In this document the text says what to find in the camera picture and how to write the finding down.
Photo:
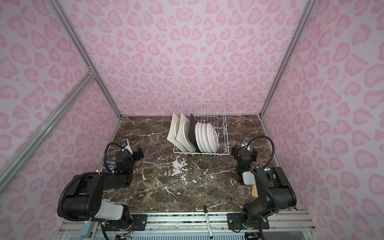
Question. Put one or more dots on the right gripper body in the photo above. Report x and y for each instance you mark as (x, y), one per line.
(243, 152)

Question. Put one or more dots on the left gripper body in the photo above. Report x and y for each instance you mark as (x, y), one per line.
(137, 154)

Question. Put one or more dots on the square white plate round well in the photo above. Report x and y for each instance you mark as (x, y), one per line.
(183, 132)

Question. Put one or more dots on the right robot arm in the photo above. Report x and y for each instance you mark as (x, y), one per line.
(272, 188)

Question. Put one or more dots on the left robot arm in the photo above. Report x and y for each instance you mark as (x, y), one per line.
(82, 199)

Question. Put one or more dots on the purple book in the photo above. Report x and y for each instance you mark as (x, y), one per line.
(111, 164)

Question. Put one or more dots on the yellow calculator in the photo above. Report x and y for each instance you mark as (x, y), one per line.
(254, 192)

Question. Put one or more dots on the dark brown square plate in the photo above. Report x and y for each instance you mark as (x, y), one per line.
(191, 133)

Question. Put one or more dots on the black marker pen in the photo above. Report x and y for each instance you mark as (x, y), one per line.
(208, 222)

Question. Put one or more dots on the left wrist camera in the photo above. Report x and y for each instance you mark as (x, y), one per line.
(125, 144)

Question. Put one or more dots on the white wire dish rack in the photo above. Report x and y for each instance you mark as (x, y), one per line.
(214, 113)

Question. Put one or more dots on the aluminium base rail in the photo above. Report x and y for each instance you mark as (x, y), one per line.
(287, 225)

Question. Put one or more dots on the grey box on rail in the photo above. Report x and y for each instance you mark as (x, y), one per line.
(89, 230)

